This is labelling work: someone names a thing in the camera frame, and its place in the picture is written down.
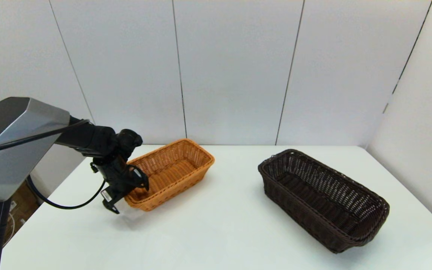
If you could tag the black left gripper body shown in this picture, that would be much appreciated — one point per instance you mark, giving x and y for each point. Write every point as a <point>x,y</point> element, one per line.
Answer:
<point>116,176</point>

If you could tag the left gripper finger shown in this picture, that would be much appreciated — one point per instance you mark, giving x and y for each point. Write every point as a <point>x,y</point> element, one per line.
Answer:
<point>111,202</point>
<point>142,180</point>

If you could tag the orange wicker basket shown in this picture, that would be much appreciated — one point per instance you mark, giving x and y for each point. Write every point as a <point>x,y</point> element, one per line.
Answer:
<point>174,168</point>

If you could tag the dark brown wicker basket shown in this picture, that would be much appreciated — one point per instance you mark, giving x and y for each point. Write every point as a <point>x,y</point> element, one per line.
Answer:
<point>313,195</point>

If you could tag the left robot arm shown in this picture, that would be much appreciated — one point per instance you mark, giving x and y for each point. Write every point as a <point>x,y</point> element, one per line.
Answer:
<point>17,142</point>

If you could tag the brown printed cardboard box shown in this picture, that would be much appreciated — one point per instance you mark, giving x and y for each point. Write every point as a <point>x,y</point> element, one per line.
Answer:
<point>23,198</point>

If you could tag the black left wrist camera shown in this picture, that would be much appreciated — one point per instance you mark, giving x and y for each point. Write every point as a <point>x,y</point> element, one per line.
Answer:
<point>129,140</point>

